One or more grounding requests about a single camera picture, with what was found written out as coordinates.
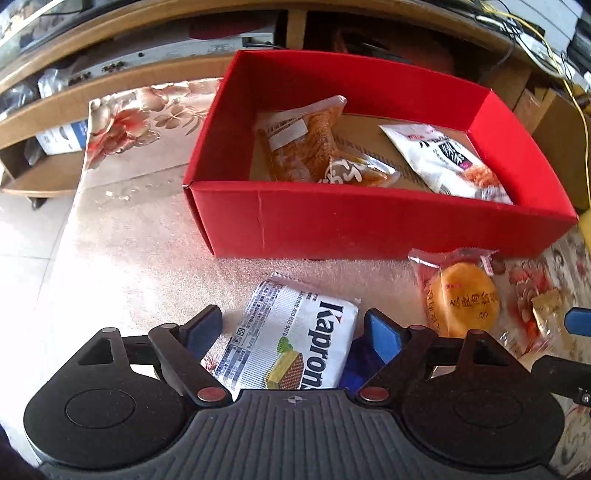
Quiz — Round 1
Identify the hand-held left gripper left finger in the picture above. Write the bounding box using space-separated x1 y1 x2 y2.
76 305 234 408

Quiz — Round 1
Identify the clear plastic bag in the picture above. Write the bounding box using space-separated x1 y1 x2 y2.
37 67 71 99

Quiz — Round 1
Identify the bundle of black cables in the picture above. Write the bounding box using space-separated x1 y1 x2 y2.
462 0 591 81

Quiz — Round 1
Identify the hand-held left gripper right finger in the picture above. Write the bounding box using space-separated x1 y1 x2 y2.
355 309 512 403

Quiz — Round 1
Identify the floral table mat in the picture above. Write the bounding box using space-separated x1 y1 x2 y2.
60 78 591 476

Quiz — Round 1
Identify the orange noodle snack packet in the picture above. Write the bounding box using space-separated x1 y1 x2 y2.
255 95 348 183

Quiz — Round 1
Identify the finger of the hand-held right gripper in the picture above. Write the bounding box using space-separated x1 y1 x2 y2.
565 308 591 334
531 355 591 408

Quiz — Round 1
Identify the white snack packet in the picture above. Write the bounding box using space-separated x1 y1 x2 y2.
379 124 514 205

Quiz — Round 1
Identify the wooden cabinet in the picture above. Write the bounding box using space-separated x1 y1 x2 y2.
0 0 591 208

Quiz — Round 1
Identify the yellow cable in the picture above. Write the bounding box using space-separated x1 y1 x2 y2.
480 0 591 195

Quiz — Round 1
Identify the small brown snack packet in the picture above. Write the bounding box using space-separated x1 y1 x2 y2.
320 154 402 189

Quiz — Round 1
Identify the blue and white box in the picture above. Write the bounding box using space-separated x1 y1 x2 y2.
36 117 89 155

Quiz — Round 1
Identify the red cardboard box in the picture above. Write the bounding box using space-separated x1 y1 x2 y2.
181 50 579 259

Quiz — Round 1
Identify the round yellow cake packet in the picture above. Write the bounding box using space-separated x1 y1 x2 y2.
409 248 502 340

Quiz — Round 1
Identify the silver electronic device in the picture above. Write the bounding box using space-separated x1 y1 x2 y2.
67 34 279 88

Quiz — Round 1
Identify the gold foil snack packet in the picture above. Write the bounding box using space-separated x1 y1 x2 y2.
531 291 567 343

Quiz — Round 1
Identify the white wafer packet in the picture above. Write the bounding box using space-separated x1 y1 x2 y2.
213 272 362 401

